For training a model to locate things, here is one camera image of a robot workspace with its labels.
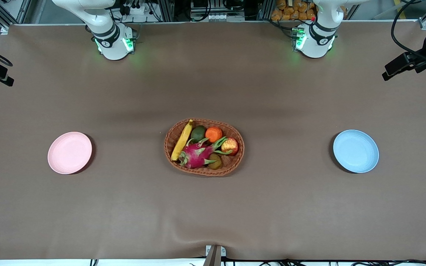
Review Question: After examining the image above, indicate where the red yellow apple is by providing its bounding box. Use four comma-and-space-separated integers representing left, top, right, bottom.
221, 137, 239, 156

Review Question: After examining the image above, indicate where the yellow banana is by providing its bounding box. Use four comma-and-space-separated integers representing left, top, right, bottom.
171, 119, 194, 161

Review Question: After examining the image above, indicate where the light blue plate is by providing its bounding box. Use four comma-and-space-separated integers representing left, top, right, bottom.
333, 129, 379, 173

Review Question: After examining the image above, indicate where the pink plate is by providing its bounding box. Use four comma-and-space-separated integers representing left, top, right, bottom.
47, 132, 93, 175

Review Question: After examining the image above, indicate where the bag of orange buns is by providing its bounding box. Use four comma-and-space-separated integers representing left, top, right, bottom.
271, 0, 317, 21

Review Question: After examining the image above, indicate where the white power strip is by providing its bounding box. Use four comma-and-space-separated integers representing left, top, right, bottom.
122, 4, 148, 16

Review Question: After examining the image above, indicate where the brown wicker basket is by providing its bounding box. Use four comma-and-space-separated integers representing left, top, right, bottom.
164, 118, 245, 177

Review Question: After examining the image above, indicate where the grey electronics box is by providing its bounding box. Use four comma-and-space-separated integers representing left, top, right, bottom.
190, 0, 246, 22

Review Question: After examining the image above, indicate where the orange fruit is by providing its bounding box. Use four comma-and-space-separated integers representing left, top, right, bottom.
205, 126, 223, 143

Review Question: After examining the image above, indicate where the brown kiwi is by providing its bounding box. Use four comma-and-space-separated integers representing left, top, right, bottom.
207, 153, 222, 170

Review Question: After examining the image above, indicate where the dark green avocado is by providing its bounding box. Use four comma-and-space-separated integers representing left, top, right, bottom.
191, 126, 207, 143

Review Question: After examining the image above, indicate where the pink dragon fruit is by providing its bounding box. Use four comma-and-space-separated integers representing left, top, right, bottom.
178, 137, 233, 170

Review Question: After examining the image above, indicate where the brown table cloth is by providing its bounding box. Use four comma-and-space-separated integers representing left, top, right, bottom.
0, 20, 426, 261

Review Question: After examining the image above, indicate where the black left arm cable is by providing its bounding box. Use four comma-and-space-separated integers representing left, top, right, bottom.
390, 0, 426, 55

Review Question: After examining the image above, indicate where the metal bracket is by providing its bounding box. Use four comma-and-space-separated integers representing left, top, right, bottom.
203, 245, 227, 266

